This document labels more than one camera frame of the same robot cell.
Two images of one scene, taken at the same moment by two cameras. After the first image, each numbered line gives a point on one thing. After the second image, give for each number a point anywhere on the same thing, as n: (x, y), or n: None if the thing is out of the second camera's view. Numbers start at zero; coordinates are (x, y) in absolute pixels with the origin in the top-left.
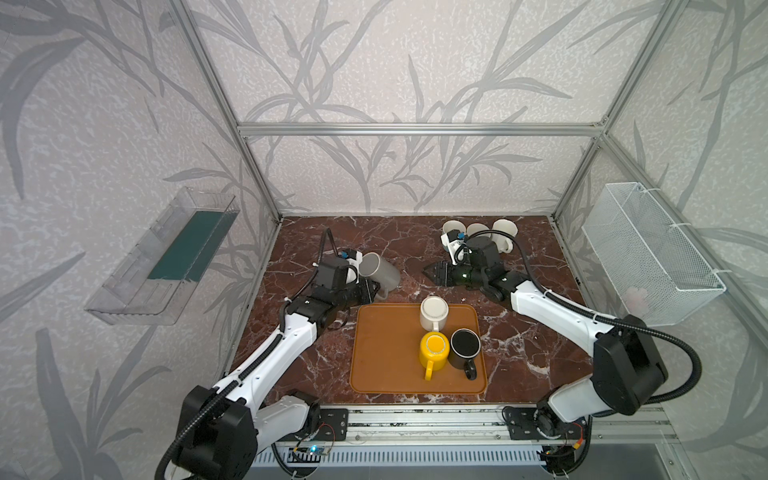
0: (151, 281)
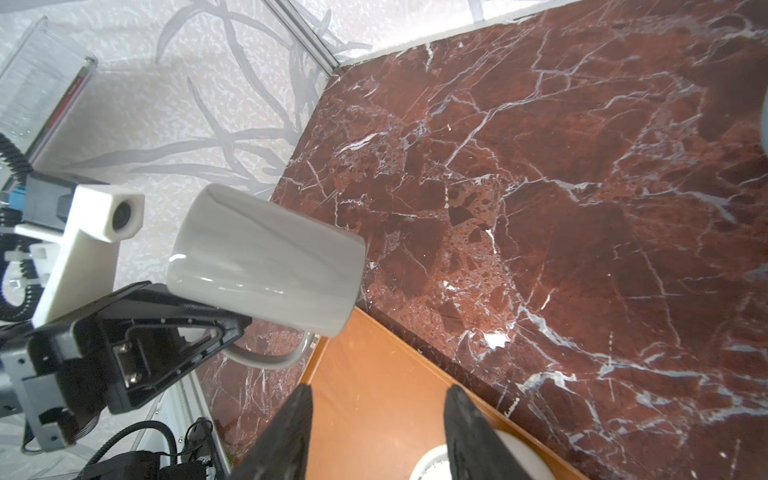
0: (39, 87)
